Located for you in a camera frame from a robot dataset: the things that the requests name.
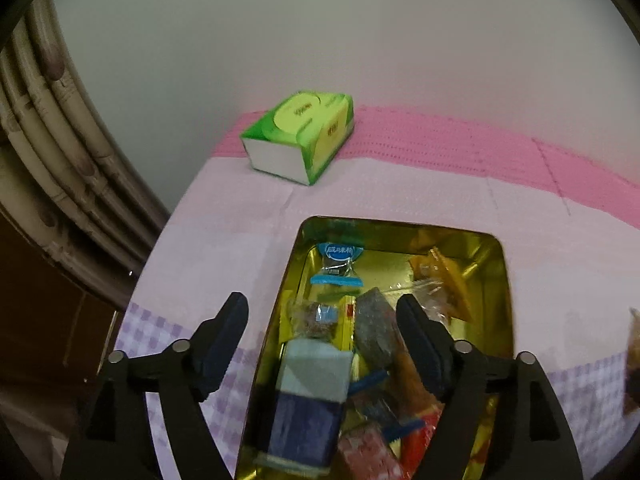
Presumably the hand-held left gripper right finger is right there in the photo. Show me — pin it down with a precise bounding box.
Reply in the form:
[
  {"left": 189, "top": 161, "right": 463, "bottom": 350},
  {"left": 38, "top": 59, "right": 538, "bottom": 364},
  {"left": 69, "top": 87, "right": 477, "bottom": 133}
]
[{"left": 396, "top": 294, "right": 583, "bottom": 480}]

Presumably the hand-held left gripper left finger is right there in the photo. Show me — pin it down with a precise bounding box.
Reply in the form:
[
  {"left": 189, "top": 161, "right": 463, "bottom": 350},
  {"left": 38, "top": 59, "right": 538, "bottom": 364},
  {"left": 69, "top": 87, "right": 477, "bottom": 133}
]
[{"left": 60, "top": 291, "right": 249, "bottom": 480}]

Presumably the brown wafer packet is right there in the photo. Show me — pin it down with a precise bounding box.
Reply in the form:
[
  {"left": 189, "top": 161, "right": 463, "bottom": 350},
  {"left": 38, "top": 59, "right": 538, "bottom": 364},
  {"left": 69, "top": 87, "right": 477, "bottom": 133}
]
[{"left": 395, "top": 350, "right": 432, "bottom": 411}]

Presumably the grey green snack box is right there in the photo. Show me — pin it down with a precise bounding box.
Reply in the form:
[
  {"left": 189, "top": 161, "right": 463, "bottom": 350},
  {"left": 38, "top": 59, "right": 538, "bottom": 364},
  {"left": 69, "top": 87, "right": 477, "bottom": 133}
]
[{"left": 354, "top": 287, "right": 407, "bottom": 368}]

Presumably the blue-ended round candy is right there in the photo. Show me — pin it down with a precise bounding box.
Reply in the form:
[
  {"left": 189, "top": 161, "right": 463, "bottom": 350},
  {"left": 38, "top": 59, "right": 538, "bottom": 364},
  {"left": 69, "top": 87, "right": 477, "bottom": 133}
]
[
  {"left": 310, "top": 242, "right": 363, "bottom": 291},
  {"left": 349, "top": 370, "right": 426, "bottom": 443}
]

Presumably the yellow orange snack packet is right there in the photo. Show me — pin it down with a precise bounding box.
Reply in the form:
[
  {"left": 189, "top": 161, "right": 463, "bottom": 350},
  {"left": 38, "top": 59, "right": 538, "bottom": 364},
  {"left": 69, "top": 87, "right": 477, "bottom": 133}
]
[{"left": 407, "top": 245, "right": 481, "bottom": 322}]

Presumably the red snack packet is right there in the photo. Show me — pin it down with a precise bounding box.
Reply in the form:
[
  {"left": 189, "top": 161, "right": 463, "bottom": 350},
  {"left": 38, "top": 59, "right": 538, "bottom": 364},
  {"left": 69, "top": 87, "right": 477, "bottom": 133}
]
[{"left": 400, "top": 404, "right": 446, "bottom": 479}]

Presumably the small yellow brown snack packet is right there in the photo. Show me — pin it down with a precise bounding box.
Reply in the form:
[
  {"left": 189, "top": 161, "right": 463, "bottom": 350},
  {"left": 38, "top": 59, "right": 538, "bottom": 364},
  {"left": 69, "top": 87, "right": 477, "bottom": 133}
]
[{"left": 290, "top": 300, "right": 342, "bottom": 343}]

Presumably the light blue navy packet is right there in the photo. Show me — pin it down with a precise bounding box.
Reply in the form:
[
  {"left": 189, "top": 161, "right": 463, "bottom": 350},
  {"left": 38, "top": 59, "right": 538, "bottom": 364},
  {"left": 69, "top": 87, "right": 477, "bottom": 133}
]
[{"left": 255, "top": 337, "right": 353, "bottom": 476}]

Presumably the pink checked snack packet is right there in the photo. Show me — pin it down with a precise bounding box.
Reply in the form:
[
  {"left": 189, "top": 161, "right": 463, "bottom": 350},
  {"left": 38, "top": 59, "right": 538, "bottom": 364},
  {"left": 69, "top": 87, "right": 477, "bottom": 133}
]
[{"left": 337, "top": 422, "right": 403, "bottom": 480}]

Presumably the gold rectangular tin box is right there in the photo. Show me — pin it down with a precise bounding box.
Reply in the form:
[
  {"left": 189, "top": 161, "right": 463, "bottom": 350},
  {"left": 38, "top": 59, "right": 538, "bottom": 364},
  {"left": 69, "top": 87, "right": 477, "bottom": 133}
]
[{"left": 234, "top": 216, "right": 516, "bottom": 480}]

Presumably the clear brown cookie packet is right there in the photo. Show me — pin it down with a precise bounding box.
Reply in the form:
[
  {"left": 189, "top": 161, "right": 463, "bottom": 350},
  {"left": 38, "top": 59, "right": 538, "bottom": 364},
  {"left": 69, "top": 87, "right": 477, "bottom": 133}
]
[{"left": 624, "top": 307, "right": 640, "bottom": 418}]

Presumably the pink purple checked tablecloth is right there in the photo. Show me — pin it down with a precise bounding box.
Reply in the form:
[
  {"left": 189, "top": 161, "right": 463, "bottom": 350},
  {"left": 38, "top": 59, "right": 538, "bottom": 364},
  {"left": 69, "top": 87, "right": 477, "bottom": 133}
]
[{"left": 112, "top": 105, "right": 640, "bottom": 480}]

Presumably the dark wooden cabinet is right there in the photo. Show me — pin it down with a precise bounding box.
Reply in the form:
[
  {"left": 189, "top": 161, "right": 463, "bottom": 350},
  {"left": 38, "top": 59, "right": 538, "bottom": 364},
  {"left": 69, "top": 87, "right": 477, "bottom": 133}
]
[{"left": 0, "top": 210, "right": 126, "bottom": 396}]

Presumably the green tissue box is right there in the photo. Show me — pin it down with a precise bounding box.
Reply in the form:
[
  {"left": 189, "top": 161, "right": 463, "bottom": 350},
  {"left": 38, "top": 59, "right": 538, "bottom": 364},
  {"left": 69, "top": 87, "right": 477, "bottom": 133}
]
[{"left": 240, "top": 90, "right": 356, "bottom": 187}]

